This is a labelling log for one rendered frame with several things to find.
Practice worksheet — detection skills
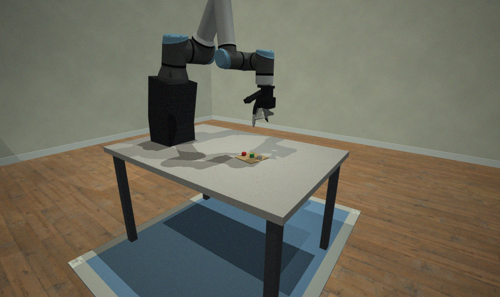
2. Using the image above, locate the tan square mat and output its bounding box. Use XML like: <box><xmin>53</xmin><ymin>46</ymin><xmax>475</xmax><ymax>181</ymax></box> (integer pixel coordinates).
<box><xmin>235</xmin><ymin>152</ymin><xmax>269</xmax><ymax>164</ymax></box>

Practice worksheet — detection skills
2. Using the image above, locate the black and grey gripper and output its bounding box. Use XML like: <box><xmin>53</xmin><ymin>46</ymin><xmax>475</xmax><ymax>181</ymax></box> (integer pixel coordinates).
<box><xmin>252</xmin><ymin>85</ymin><xmax>276</xmax><ymax>127</ymax></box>

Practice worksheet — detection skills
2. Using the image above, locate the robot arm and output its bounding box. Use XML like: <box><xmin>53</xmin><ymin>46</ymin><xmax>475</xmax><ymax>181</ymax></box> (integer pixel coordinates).
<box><xmin>158</xmin><ymin>0</ymin><xmax>275</xmax><ymax>86</ymax></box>

